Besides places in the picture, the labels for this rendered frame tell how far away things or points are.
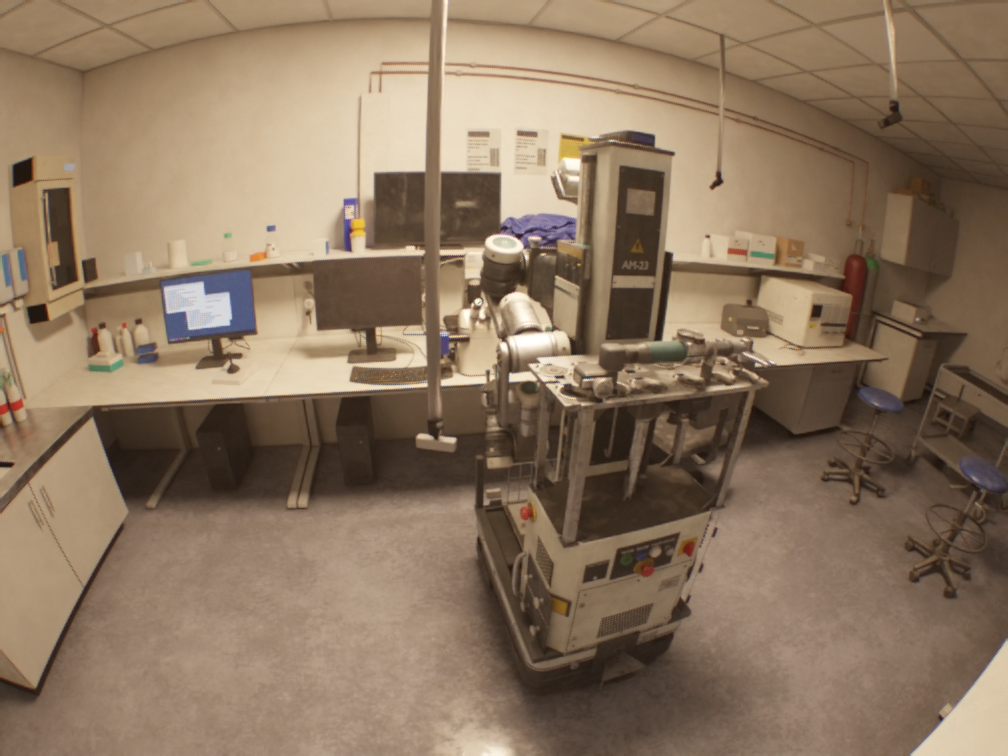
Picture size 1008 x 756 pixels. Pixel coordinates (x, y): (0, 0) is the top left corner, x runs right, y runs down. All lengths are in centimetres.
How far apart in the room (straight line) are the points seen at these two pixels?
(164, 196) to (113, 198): 42
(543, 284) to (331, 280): 119
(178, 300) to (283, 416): 108
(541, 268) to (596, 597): 97
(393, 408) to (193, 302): 143
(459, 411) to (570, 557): 204
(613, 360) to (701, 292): 260
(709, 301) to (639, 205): 245
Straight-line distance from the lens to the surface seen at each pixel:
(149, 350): 298
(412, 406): 303
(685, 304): 344
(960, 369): 436
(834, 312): 367
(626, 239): 116
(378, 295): 228
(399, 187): 261
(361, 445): 256
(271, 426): 320
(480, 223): 264
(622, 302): 118
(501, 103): 298
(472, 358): 209
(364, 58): 299
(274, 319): 292
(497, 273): 144
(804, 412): 374
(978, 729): 108
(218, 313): 255
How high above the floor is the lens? 156
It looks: 22 degrees down
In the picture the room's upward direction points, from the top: 2 degrees clockwise
